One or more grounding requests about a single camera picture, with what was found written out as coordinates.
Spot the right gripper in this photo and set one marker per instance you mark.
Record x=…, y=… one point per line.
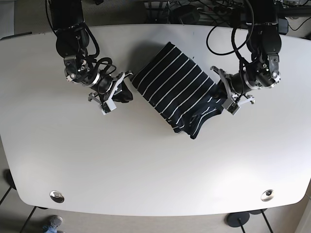
x=103, y=85

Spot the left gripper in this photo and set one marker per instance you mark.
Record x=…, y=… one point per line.
x=235, y=88

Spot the navy white striped T-shirt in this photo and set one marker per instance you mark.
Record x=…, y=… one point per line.
x=178, y=89

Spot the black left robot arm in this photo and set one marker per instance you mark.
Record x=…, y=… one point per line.
x=264, y=43

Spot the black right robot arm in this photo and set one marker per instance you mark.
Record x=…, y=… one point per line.
x=76, y=44

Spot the black electronics box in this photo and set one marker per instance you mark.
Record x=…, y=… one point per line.
x=283, y=26

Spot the black power adapter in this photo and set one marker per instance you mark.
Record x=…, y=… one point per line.
x=186, y=14

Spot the right chrome table grommet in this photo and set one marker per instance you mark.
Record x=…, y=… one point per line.
x=267, y=195

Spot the chrome table grommet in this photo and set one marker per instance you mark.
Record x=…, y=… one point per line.
x=267, y=195
x=57, y=196

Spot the left chrome table grommet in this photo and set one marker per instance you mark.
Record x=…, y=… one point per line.
x=57, y=196

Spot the black round stand base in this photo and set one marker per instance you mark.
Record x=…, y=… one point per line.
x=237, y=219

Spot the grey sneaker shoe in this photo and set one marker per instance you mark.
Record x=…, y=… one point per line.
x=55, y=221

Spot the blue jeans leg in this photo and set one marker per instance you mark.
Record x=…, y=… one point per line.
x=49, y=229

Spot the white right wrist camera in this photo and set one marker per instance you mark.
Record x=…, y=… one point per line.
x=108, y=106

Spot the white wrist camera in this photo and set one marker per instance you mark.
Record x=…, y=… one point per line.
x=108, y=106
x=231, y=106

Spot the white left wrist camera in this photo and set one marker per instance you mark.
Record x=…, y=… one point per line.
x=231, y=106

